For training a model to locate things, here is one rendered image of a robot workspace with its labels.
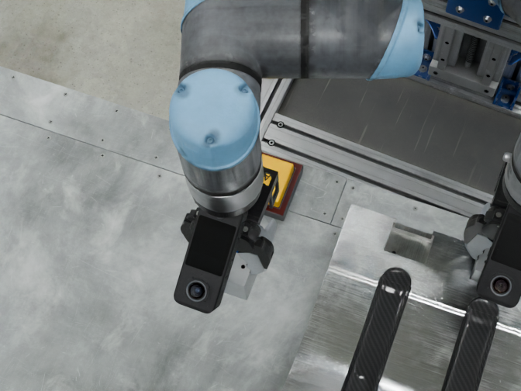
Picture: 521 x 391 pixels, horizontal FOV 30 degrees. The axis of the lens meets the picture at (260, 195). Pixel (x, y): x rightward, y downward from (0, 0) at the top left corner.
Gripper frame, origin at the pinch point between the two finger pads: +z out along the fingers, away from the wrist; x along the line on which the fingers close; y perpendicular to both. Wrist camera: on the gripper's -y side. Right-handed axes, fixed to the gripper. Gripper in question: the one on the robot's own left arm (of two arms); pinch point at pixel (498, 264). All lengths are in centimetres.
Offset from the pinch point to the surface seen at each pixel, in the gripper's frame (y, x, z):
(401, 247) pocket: -0.3, 11.6, 4.1
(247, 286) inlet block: -13.7, 26.7, -3.1
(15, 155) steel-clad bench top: -3, 66, 10
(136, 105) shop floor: 45, 83, 90
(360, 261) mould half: -4.7, 15.6, 1.4
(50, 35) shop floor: 56, 111, 90
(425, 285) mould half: -4.9, 7.4, 1.5
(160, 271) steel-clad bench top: -11.8, 40.6, 10.4
